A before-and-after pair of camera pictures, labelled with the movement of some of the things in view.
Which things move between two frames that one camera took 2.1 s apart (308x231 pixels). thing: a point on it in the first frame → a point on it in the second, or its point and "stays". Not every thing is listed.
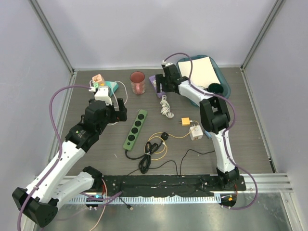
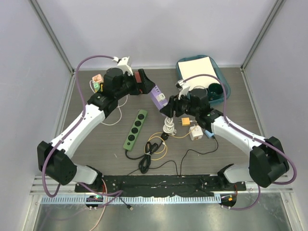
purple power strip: (153, 80) → (154, 93)
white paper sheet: (203, 73) stays
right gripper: (160, 79) → (173, 105)
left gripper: (119, 115) → (146, 86)
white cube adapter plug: (197, 133) stays
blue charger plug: (208, 134) stays
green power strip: (131, 137) stays
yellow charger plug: (186, 121) stays
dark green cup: (215, 88) stays
